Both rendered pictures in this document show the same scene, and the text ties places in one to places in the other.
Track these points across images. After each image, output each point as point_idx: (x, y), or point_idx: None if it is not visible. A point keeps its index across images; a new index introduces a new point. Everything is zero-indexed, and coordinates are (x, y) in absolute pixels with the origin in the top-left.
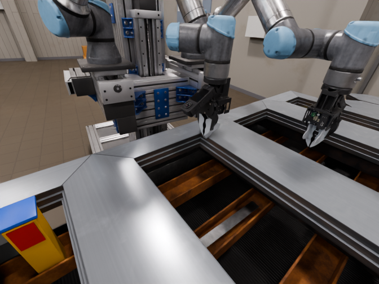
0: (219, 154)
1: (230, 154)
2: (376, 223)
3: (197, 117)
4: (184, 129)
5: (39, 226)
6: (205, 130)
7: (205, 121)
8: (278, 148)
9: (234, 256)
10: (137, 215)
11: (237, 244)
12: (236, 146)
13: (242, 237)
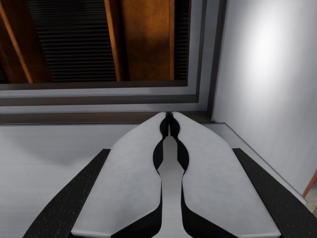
0: (76, 97)
1: (16, 119)
2: None
3: (273, 183)
4: (313, 67)
5: None
6: (153, 134)
7: (161, 183)
8: (1, 233)
9: (27, 2)
10: None
11: (44, 24)
12: (42, 163)
13: (52, 43)
